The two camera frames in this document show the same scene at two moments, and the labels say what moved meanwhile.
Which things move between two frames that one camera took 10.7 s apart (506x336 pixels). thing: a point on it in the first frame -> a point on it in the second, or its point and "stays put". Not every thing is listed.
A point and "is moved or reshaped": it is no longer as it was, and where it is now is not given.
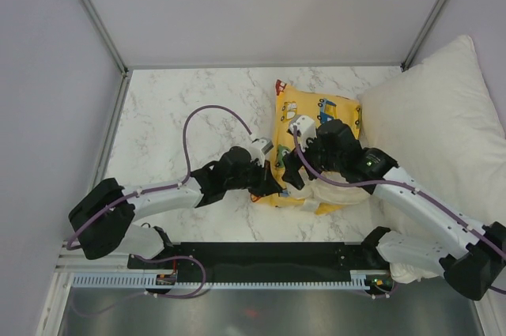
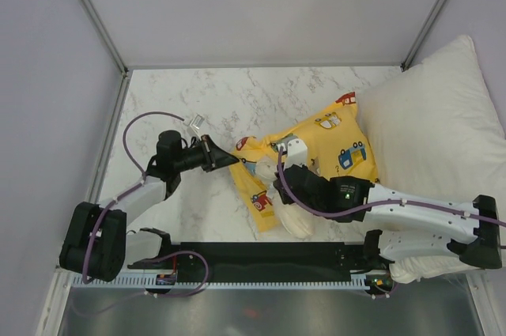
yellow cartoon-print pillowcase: [291, 102] is moved or reshaped
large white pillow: [436, 118] stays put
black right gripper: [292, 164] -> [300, 167]
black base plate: [260, 257] stays put
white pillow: [328, 186] is moved or reshaped
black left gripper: [266, 184] -> [213, 156]
